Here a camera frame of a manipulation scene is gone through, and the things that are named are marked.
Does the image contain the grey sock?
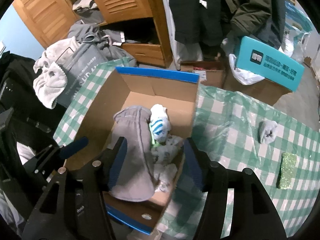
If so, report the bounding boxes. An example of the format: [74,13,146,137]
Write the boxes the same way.
[259,120,278,144]

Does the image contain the green checkered tablecloth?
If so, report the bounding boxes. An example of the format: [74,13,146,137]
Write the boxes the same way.
[54,63,319,239]

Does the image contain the blue cardboard box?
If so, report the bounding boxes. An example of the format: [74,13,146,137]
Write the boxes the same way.
[60,65,200,235]

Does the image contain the grey clothes pile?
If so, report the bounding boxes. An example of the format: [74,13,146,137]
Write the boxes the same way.
[67,21,137,67]

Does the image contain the teal printed shipping box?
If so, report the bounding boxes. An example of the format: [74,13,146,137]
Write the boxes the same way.
[236,36,304,92]

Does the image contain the blue plastic bag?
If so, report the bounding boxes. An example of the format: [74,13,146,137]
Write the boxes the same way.
[281,1,313,63]

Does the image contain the dark hanging coats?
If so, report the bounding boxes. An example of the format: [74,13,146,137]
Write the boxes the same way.
[169,0,285,49]

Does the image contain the white patterned sock bundle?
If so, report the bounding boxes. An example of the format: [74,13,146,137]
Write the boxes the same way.
[151,135,183,192]

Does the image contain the white plastic bag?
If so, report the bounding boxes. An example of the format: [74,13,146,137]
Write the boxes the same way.
[228,54,265,86]

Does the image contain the light green cloth pouch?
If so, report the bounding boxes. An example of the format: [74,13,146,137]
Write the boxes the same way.
[151,136,161,148]

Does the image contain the wooden louvered wardrobe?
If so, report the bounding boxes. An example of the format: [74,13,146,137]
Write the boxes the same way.
[12,0,173,68]

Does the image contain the white blue striped socks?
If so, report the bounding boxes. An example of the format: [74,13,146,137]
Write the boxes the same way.
[149,104,171,143]

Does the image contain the green glitter sponge cloth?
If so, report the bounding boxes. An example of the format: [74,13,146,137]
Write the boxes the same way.
[278,152,297,190]

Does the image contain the white fluffy towel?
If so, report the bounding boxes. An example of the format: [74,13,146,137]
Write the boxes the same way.
[33,36,80,109]

